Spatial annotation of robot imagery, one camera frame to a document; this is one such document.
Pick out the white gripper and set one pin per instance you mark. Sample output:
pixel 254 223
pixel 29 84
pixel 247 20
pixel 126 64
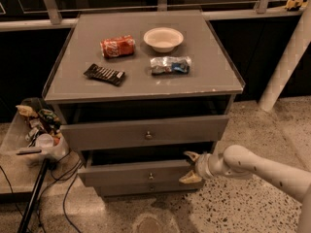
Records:
pixel 201 167

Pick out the grey drawer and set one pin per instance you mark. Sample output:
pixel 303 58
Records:
pixel 142 133
pixel 104 169
pixel 145 188

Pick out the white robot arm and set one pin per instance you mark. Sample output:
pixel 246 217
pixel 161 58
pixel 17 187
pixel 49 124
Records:
pixel 240 163

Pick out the grey top drawer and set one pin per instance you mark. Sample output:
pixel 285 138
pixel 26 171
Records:
pixel 142 133

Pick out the grey drawer cabinet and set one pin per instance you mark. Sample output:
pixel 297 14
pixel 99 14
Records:
pixel 207 90

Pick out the grey bottom drawer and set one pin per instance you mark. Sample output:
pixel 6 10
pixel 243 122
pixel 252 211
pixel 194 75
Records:
pixel 145 188

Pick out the silver blue snack bag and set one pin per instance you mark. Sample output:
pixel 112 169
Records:
pixel 170 65

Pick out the black striped snack bar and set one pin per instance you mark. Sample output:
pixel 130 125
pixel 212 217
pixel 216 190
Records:
pixel 105 75

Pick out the white paper bowl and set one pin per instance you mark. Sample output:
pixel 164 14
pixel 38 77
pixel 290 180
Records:
pixel 163 39

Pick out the crushed red soda can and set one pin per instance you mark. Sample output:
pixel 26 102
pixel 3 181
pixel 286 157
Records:
pixel 118 46

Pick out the white plastic cup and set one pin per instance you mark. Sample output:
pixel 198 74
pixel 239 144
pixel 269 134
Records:
pixel 44 141

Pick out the clear plastic trash bin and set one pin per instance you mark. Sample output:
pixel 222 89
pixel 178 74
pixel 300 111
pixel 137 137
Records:
pixel 33 118

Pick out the white diagonal pillar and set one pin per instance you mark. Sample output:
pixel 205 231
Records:
pixel 293 52

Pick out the black pole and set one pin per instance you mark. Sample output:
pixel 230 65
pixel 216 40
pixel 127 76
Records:
pixel 33 198

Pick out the yellow clamp on ledge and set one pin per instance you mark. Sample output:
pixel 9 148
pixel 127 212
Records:
pixel 294 5

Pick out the metal window railing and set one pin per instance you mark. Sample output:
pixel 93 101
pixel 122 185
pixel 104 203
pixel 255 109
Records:
pixel 18 15

